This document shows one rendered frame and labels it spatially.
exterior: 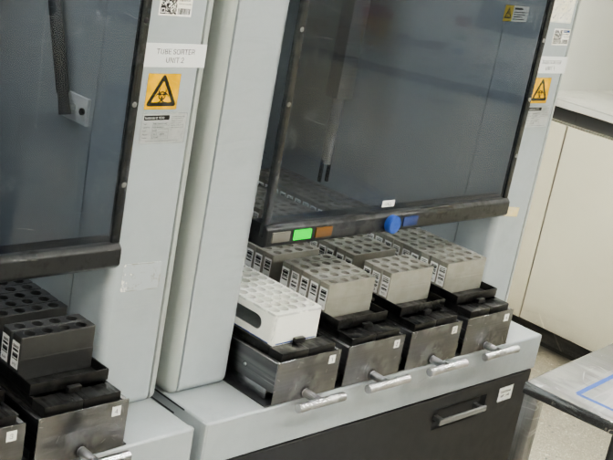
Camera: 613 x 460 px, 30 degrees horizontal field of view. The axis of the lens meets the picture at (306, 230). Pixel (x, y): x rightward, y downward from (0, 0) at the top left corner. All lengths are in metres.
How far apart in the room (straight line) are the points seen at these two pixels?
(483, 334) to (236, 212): 0.62
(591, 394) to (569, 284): 2.37
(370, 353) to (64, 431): 0.57
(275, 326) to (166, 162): 0.33
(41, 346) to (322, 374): 0.48
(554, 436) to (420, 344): 1.74
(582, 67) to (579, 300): 0.88
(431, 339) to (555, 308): 2.28
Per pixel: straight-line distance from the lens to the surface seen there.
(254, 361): 1.73
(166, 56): 1.48
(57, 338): 1.51
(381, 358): 1.87
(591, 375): 1.88
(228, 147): 1.59
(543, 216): 4.20
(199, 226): 1.60
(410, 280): 1.98
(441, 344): 1.98
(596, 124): 4.12
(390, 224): 1.84
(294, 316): 1.73
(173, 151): 1.53
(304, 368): 1.73
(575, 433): 3.69
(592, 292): 4.12
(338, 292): 1.84
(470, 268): 2.10
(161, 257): 1.58
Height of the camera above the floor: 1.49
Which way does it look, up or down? 17 degrees down
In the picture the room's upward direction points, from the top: 11 degrees clockwise
